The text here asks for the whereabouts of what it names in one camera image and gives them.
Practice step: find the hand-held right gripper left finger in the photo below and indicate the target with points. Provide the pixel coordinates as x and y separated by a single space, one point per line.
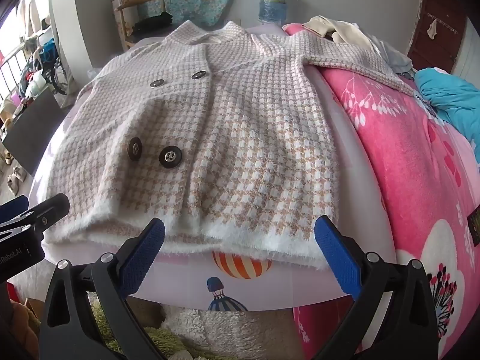
144 260

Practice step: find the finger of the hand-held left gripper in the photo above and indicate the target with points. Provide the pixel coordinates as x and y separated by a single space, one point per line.
41 213
13 208

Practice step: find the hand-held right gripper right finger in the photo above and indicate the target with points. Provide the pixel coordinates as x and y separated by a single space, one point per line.
337 258

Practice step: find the beige white houndstooth coat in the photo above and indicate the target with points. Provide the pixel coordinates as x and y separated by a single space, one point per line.
243 138

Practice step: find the beige clothes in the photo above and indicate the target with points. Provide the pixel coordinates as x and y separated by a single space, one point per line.
348 32

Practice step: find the beige slipper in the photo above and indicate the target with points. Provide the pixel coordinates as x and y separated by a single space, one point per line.
18 173
13 186

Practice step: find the brown plush cloth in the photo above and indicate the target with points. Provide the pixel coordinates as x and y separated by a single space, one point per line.
18 330

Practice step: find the green shaggy rug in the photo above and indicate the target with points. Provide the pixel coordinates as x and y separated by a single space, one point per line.
161 335

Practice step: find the dark cabinet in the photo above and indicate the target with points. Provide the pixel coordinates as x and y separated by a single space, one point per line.
30 131

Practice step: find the pink floral blanket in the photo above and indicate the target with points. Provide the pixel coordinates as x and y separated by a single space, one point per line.
405 180

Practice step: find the white fluffy cloth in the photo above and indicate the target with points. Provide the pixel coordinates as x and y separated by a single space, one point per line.
232 333

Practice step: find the wheelchair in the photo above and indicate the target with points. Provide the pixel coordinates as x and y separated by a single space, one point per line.
56 75

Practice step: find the metal railing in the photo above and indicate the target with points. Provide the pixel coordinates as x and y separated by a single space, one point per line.
11 67

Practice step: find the beige hanging garment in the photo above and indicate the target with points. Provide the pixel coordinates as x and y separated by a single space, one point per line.
30 11

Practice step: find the blue quilt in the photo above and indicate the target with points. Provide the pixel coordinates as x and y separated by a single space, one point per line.
453 97

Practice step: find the grey cloth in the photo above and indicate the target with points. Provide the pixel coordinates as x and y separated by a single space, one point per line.
393 58

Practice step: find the wooden chair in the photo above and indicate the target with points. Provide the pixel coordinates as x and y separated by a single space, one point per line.
122 18

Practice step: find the black bag on chair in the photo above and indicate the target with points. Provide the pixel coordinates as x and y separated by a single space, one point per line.
153 21

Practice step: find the brown door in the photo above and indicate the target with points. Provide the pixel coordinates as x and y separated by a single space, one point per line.
442 48

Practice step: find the small beige hanging cloth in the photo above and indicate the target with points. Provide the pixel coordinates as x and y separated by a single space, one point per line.
432 30

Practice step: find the blue water jug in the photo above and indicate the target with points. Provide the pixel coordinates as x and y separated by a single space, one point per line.
273 3

